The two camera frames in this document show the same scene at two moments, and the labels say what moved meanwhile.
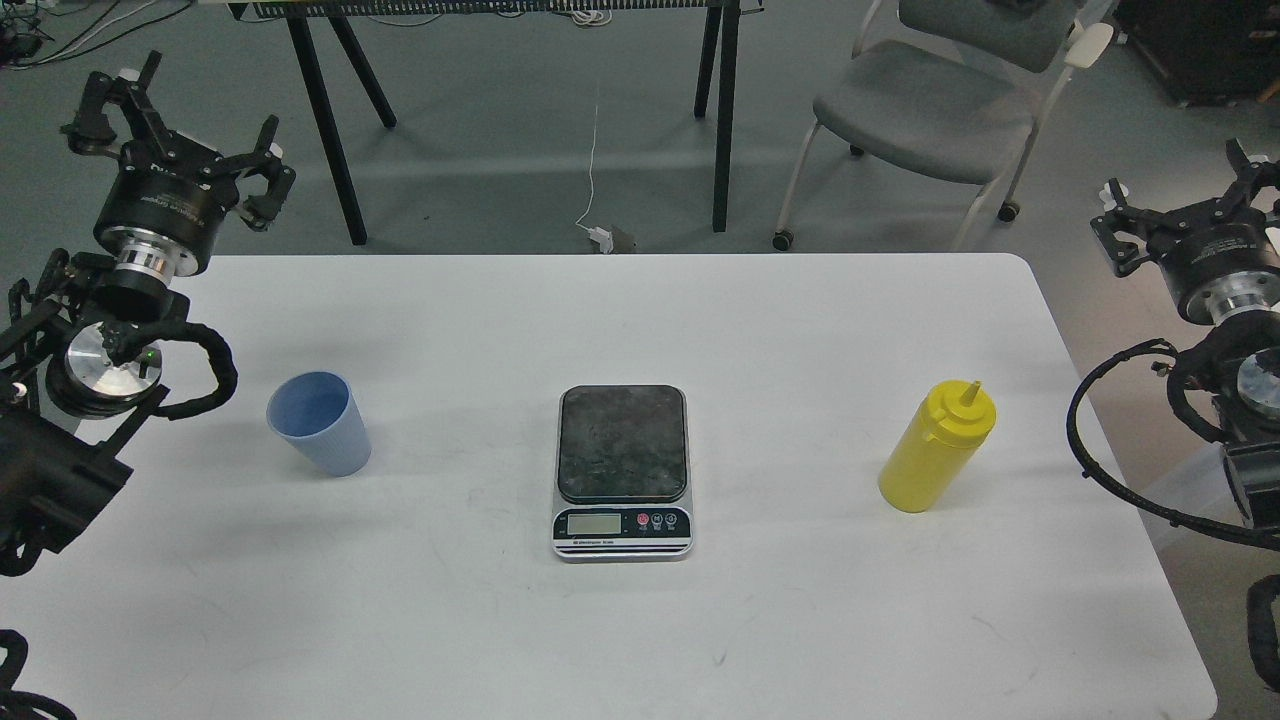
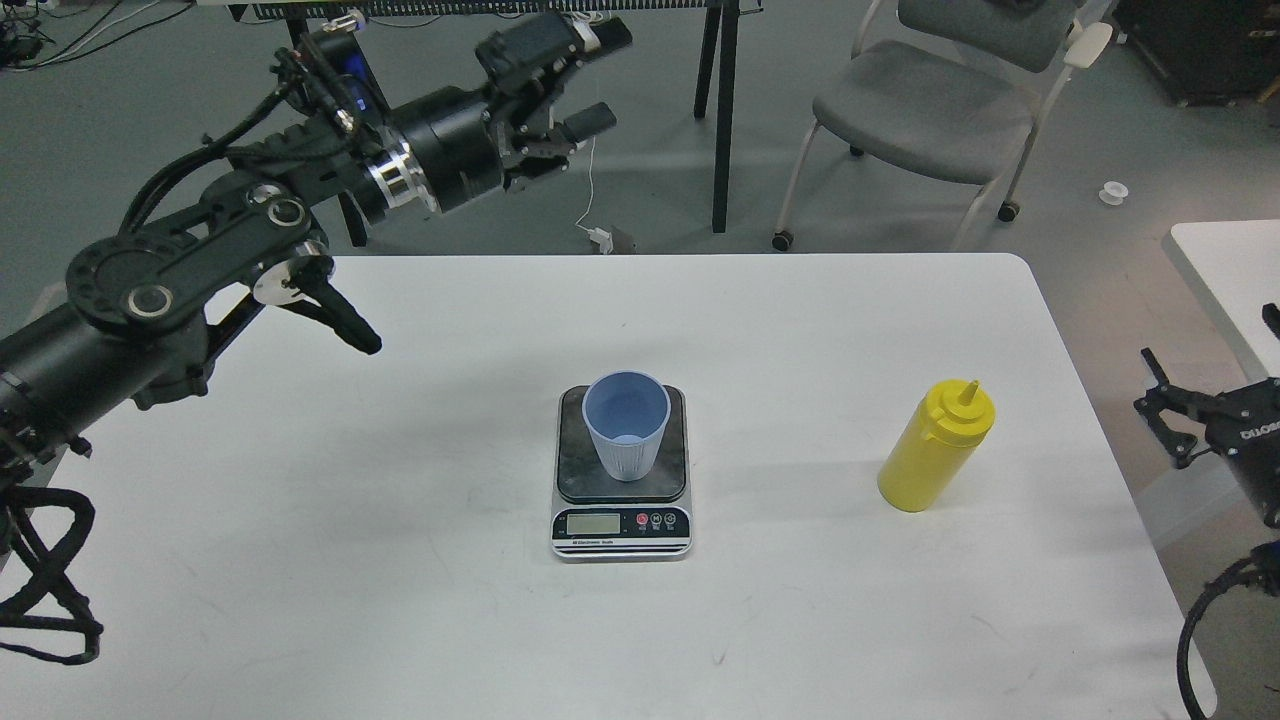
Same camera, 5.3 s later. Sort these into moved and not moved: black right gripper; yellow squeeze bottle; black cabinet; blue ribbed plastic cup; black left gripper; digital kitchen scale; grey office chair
Moved: blue ribbed plastic cup; black left gripper; black right gripper
Not moved: yellow squeeze bottle; black cabinet; digital kitchen scale; grey office chair
